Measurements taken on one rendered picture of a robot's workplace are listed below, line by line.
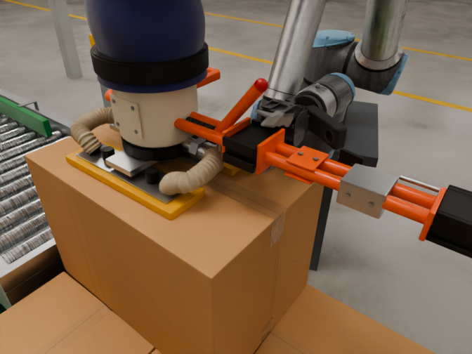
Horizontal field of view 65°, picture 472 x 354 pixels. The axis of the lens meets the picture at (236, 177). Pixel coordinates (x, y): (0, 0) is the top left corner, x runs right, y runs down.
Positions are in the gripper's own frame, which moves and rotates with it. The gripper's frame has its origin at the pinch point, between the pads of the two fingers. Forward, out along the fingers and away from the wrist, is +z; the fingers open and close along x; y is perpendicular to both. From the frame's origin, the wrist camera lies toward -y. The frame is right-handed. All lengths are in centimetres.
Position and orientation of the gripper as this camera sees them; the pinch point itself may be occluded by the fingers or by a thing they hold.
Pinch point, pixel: (266, 149)
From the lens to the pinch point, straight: 66.8
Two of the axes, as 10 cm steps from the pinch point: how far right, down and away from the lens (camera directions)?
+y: -8.0, -3.5, 4.9
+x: 0.1, -8.3, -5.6
